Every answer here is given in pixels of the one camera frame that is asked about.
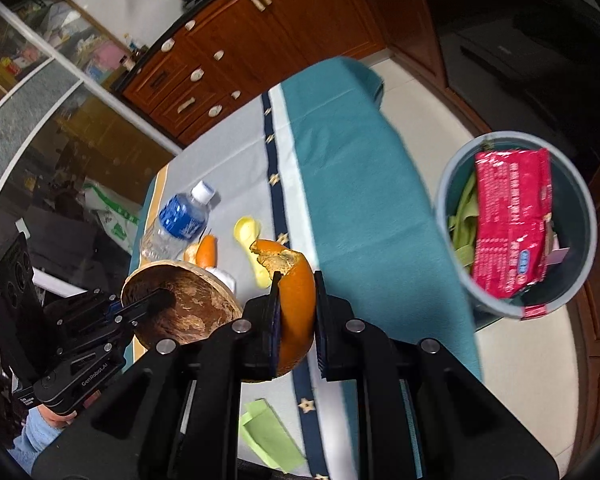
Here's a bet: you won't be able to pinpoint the brown coconut shell bowl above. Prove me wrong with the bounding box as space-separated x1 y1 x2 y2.
121 260 242 349

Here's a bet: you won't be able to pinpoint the large orange peel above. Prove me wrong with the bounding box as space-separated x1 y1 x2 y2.
249 240 316 377

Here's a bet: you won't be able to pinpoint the green corn husk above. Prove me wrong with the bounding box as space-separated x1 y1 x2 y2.
448 172 479 273

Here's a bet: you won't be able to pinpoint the red snack bag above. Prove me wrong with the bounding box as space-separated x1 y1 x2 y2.
471 148 553 299

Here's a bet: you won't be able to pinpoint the torn white cardboard piece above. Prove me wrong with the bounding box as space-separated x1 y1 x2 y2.
545 221 570 266

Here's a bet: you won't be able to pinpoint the left forearm blue sleeve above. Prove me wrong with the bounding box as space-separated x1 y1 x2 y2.
8 407 64 474

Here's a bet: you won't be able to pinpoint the teal trash bin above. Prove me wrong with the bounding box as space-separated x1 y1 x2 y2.
434 131 597 320

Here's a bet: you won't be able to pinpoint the wooden kitchen cabinets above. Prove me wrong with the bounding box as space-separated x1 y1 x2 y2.
117 0 600 458

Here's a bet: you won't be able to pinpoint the left hand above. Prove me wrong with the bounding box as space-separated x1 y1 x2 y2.
38 404 78 429

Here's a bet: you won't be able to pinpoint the pale orange peel piece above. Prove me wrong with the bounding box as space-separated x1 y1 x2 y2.
183 243 199 264

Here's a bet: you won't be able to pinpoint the small orange peel piece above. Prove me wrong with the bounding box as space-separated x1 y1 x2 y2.
195 234 218 269

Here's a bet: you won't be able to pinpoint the white paper napkin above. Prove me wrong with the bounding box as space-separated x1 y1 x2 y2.
206 266 236 294

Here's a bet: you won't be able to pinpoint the green paper sheet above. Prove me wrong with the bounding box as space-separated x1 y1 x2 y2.
239 399 306 474

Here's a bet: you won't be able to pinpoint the clear plastic water bottle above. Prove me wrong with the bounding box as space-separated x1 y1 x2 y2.
140 181 215 261

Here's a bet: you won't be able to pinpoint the green white plastic bag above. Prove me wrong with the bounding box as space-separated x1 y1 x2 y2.
81 178 142 255

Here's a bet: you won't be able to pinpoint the yellow plastic measuring spoon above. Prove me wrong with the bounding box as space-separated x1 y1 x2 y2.
232 214 274 290

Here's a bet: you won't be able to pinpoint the glass sliding door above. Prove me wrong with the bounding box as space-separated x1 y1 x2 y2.
0 1 178 296

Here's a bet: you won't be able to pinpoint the teal white tablecloth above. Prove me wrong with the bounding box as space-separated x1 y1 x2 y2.
122 55 484 480

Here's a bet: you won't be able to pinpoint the black built-in oven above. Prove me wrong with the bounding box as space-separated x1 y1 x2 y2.
440 18 600 180

